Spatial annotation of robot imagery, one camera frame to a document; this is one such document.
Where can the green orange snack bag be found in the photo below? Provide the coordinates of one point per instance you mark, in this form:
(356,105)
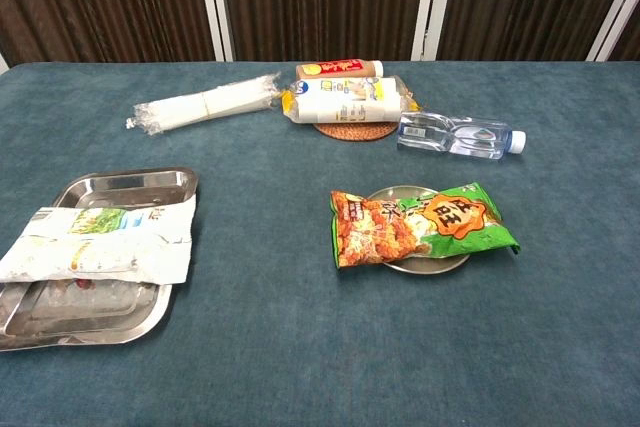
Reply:
(400,232)

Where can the white snack bag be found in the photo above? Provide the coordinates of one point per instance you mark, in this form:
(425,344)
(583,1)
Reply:
(100,247)

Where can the round woven brown coaster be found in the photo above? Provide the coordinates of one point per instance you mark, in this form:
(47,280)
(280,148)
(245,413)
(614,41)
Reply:
(355,133)

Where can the white bread package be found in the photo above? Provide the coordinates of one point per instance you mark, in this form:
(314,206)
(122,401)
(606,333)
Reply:
(345,99)

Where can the brown drink bottle red label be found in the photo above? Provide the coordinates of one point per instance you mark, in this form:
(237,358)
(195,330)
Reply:
(335,68)

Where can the round stainless steel plate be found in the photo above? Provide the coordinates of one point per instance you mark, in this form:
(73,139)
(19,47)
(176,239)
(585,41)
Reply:
(425,265)

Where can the clear plastic water bottle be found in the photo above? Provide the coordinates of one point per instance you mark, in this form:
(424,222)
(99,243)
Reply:
(450,134)

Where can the clear bag of white straws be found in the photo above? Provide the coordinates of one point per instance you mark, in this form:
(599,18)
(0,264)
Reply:
(200,104)

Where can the rectangular stainless steel tray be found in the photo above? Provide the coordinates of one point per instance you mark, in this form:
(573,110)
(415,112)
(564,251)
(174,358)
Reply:
(125,184)

